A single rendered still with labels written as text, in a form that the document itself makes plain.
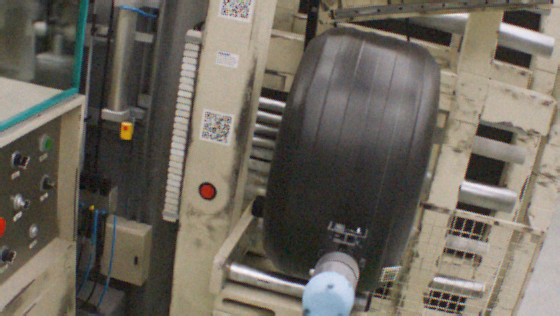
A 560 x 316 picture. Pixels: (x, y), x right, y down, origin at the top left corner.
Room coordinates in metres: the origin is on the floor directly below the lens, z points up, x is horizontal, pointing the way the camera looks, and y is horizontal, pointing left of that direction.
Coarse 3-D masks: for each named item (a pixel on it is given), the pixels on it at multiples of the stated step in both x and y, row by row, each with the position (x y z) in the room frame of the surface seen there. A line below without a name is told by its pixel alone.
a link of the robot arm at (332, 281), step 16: (320, 272) 0.93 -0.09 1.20; (336, 272) 0.93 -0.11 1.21; (352, 272) 0.96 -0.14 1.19; (320, 288) 0.88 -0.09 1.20; (336, 288) 0.88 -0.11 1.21; (352, 288) 0.92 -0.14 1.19; (304, 304) 0.88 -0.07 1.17; (320, 304) 0.87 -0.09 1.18; (336, 304) 0.87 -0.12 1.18; (352, 304) 0.89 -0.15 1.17
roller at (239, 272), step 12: (240, 264) 1.41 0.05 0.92; (228, 276) 1.39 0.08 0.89; (240, 276) 1.38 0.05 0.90; (252, 276) 1.38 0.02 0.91; (264, 276) 1.38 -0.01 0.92; (276, 276) 1.39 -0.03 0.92; (288, 276) 1.39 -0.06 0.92; (276, 288) 1.37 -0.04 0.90; (288, 288) 1.37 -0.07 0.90; (300, 288) 1.37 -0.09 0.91; (360, 300) 1.35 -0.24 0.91
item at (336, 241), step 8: (336, 224) 1.14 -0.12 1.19; (328, 232) 1.09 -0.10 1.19; (336, 232) 1.10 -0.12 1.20; (344, 232) 1.09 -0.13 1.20; (352, 232) 1.12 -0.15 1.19; (328, 240) 1.09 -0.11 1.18; (336, 240) 1.04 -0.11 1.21; (344, 240) 1.05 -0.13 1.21; (352, 240) 1.08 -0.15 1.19; (328, 248) 1.09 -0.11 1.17; (336, 248) 1.03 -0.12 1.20; (344, 248) 1.04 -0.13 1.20; (352, 248) 1.03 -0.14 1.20; (360, 248) 1.08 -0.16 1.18; (352, 256) 1.03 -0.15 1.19; (360, 256) 1.08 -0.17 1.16
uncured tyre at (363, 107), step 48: (336, 48) 1.40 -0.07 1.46; (384, 48) 1.43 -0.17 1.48; (288, 96) 1.34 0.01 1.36; (336, 96) 1.30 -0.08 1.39; (384, 96) 1.30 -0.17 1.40; (432, 96) 1.35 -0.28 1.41; (288, 144) 1.27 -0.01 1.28; (336, 144) 1.25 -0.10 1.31; (384, 144) 1.25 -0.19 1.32; (432, 144) 1.32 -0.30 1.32; (288, 192) 1.24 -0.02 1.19; (336, 192) 1.22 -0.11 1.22; (384, 192) 1.21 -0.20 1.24; (288, 240) 1.25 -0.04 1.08; (384, 240) 1.22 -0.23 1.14
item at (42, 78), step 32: (0, 0) 1.06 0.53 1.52; (32, 0) 1.17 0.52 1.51; (64, 0) 1.30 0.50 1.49; (0, 32) 1.07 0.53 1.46; (32, 32) 1.18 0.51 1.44; (64, 32) 1.32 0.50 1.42; (0, 64) 1.08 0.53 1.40; (32, 64) 1.19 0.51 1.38; (64, 64) 1.33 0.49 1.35; (0, 96) 1.08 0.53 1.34; (32, 96) 1.20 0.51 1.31; (64, 96) 1.33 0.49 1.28; (0, 128) 1.08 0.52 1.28
